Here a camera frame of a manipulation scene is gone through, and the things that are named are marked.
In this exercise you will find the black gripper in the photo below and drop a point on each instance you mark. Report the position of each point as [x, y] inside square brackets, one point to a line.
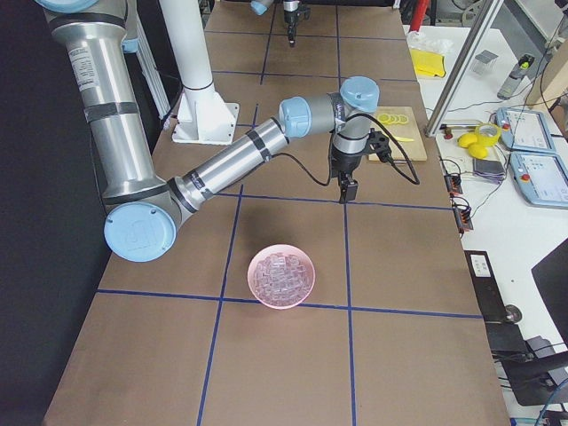
[345, 164]
[292, 17]

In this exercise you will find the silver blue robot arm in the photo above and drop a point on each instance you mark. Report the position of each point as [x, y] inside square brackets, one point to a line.
[145, 212]
[259, 7]

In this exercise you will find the clear ice cubes pile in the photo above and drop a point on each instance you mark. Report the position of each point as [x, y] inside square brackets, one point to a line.
[279, 277]

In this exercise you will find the wooden cutting board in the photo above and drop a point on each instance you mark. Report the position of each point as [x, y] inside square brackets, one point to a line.
[415, 150]

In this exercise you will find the pink bowl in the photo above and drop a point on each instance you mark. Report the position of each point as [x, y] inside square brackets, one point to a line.
[266, 297]

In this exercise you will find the yellow lemon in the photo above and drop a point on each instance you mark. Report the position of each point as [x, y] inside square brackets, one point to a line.
[477, 151]
[467, 140]

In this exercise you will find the yellow cloth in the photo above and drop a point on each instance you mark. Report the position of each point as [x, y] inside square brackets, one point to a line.
[428, 63]

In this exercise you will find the purple notebook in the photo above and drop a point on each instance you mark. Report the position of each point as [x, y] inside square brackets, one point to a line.
[489, 169]

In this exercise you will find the yellow tape roll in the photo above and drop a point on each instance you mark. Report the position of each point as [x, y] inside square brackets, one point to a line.
[488, 134]

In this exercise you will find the teach pendant tablet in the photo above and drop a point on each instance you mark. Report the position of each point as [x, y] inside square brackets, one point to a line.
[524, 130]
[541, 178]

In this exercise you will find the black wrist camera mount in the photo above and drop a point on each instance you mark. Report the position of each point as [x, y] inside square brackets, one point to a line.
[379, 145]

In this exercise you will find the white pedestal column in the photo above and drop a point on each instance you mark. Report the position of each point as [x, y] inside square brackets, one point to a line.
[203, 116]

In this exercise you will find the aluminium frame post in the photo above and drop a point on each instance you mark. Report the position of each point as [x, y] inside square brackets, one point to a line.
[482, 23]

